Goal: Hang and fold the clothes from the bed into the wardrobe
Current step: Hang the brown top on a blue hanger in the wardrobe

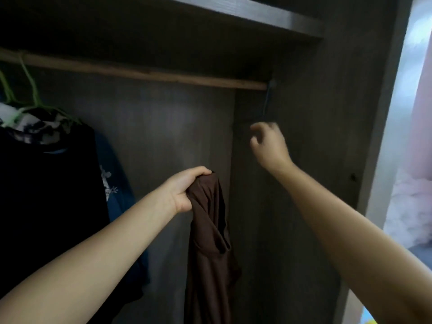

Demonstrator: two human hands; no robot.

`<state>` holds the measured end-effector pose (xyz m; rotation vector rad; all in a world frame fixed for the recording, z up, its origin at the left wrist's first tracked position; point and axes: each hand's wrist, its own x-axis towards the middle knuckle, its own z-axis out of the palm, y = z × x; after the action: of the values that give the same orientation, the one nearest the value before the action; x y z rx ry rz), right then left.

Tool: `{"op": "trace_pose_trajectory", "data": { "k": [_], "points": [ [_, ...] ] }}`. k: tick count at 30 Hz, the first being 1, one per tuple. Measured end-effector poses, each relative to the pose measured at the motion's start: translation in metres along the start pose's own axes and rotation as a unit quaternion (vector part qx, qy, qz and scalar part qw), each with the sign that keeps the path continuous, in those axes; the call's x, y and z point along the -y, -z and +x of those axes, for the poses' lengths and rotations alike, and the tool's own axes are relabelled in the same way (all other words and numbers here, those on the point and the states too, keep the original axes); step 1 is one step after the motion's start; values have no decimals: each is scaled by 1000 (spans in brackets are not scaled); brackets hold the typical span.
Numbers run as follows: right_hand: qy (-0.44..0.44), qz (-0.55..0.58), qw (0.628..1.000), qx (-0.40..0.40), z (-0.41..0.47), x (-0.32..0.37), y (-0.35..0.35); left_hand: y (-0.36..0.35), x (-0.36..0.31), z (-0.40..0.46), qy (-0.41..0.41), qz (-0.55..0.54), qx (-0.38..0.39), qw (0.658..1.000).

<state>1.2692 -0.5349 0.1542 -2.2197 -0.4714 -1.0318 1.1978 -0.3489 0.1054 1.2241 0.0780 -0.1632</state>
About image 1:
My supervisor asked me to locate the person's left hand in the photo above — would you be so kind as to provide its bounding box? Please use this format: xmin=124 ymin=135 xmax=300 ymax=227
xmin=158 ymin=165 xmax=213 ymax=215

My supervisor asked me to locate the person's right hand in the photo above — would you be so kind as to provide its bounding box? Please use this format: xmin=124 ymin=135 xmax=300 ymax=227
xmin=248 ymin=121 xmax=294 ymax=176

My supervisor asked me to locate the blue hanger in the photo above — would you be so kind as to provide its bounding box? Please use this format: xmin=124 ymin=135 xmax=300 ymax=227
xmin=232 ymin=79 xmax=279 ymax=134

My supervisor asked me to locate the blue garment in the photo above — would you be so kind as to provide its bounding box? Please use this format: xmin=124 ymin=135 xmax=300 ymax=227
xmin=94 ymin=131 xmax=152 ymax=289

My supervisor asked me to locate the grey wardrobe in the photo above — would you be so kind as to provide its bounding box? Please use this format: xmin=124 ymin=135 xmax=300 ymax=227
xmin=0 ymin=0 xmax=414 ymax=324

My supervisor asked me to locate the brown garment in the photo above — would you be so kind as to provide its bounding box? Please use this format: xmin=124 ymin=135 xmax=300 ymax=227
xmin=184 ymin=172 xmax=243 ymax=324

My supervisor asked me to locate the black garment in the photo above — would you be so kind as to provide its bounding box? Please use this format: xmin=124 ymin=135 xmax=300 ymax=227
xmin=0 ymin=123 xmax=151 ymax=324

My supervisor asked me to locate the black white patterned shirt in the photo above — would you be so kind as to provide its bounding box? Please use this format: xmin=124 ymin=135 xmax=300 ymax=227
xmin=0 ymin=103 xmax=79 ymax=147

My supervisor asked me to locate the green hanger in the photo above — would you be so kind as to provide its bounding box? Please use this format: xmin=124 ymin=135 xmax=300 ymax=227
xmin=0 ymin=69 xmax=19 ymax=105
xmin=7 ymin=54 xmax=83 ymax=127

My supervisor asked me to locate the person's left forearm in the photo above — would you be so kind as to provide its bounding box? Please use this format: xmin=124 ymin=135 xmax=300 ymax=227
xmin=0 ymin=189 xmax=178 ymax=324

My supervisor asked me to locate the person's right forearm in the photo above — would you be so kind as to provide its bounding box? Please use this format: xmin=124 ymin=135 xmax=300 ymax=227
xmin=273 ymin=162 xmax=432 ymax=324

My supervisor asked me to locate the white tufted headboard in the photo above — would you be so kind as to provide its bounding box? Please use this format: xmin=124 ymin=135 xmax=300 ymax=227
xmin=383 ymin=168 xmax=432 ymax=251

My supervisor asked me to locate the wooden rod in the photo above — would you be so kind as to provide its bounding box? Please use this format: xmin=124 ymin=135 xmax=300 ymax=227
xmin=0 ymin=47 xmax=270 ymax=92

